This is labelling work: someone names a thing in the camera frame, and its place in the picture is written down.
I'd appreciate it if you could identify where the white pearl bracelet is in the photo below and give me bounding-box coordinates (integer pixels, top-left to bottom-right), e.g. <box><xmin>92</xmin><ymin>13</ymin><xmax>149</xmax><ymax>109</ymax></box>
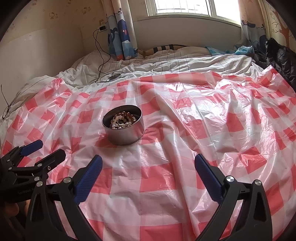
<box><xmin>109</xmin><ymin>115</ymin><xmax>134</xmax><ymax>130</ymax></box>

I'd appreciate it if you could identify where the amber bead bracelet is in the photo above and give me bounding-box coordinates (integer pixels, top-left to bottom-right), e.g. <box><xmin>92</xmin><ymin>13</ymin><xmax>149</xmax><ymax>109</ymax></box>
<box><xmin>115</xmin><ymin>111</ymin><xmax>138</xmax><ymax>125</ymax></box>

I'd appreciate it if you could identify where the left hand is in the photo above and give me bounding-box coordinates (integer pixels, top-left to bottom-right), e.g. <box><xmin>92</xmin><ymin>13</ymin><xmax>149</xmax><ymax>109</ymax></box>
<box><xmin>1</xmin><ymin>200</ymin><xmax>30</xmax><ymax>240</ymax></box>

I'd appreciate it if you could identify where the round metal tin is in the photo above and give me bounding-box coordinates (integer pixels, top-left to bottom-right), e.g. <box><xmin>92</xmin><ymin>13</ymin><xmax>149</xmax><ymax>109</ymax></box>
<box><xmin>102</xmin><ymin>105</ymin><xmax>145</xmax><ymax>146</ymax></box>

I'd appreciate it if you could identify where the white headboard panel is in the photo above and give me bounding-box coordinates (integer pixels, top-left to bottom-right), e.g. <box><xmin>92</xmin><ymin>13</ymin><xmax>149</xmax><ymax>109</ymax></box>
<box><xmin>1</xmin><ymin>27</ymin><xmax>85</xmax><ymax>113</ymax></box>

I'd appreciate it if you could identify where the white grid duvet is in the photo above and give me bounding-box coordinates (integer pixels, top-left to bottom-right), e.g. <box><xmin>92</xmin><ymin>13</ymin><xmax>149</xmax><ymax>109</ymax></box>
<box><xmin>0</xmin><ymin>46</ymin><xmax>265</xmax><ymax>140</ymax></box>

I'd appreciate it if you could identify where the red white checkered plastic sheet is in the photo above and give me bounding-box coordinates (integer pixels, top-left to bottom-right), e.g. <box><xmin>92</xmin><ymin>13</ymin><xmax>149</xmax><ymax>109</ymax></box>
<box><xmin>1</xmin><ymin>67</ymin><xmax>295</xmax><ymax>240</ymax></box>

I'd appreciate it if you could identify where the round black charger pad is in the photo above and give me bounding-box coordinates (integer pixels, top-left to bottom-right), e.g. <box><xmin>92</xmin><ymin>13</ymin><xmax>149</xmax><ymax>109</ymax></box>
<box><xmin>108</xmin><ymin>73</ymin><xmax>121</xmax><ymax>81</ymax></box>

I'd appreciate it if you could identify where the blue cartoon curtain left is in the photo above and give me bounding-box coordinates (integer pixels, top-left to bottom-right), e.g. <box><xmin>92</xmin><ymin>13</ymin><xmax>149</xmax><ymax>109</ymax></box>
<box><xmin>101</xmin><ymin>0</ymin><xmax>138</xmax><ymax>61</ymax></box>

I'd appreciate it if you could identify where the black down jacket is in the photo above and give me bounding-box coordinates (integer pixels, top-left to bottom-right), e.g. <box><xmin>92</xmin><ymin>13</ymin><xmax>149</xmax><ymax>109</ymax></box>
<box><xmin>252</xmin><ymin>35</ymin><xmax>296</xmax><ymax>91</ymax></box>

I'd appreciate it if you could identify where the striped pillow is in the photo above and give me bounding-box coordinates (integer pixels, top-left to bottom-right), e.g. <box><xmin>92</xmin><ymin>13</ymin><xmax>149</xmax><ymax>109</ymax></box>
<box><xmin>138</xmin><ymin>44</ymin><xmax>186</xmax><ymax>58</ymax></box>

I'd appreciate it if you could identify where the blue plastic bag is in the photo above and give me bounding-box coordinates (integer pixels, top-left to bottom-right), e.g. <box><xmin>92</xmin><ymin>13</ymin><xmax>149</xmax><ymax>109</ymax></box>
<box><xmin>206</xmin><ymin>46</ymin><xmax>254</xmax><ymax>56</ymax></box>

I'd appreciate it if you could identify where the pink curtain right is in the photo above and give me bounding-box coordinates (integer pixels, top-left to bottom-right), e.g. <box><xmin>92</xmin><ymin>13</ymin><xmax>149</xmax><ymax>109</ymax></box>
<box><xmin>238</xmin><ymin>0</ymin><xmax>267</xmax><ymax>54</ymax></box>

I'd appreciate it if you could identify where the white wardrobe with tree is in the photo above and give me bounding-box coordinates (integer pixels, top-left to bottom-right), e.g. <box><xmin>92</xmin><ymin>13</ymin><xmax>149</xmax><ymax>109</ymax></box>
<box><xmin>260</xmin><ymin>1</ymin><xmax>295</xmax><ymax>52</ymax></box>

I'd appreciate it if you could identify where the window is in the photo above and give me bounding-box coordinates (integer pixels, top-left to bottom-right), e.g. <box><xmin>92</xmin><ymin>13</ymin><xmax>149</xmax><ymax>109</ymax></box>
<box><xmin>146</xmin><ymin>0</ymin><xmax>240</xmax><ymax>25</ymax></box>

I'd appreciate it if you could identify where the black charging cable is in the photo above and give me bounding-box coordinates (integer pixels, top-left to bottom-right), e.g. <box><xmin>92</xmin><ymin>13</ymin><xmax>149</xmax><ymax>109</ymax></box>
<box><xmin>92</xmin><ymin>26</ymin><xmax>127</xmax><ymax>84</ymax></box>

